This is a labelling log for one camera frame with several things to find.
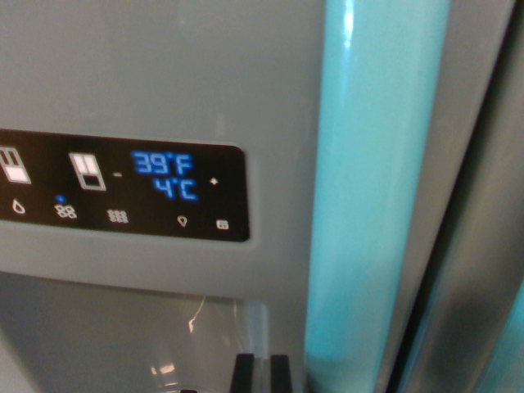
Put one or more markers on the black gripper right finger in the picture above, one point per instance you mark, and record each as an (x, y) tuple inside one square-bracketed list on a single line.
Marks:
[(281, 376)]

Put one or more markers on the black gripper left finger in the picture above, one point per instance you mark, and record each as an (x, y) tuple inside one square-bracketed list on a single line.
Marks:
[(243, 376)]

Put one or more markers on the grey toy refrigerator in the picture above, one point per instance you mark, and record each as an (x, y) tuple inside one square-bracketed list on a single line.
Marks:
[(163, 73)]

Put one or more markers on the grey fridge door with logo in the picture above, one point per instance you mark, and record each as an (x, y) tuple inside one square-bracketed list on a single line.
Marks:
[(501, 163)]

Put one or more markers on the black display panel sticker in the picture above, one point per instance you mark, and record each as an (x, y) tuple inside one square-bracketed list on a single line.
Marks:
[(123, 192)]

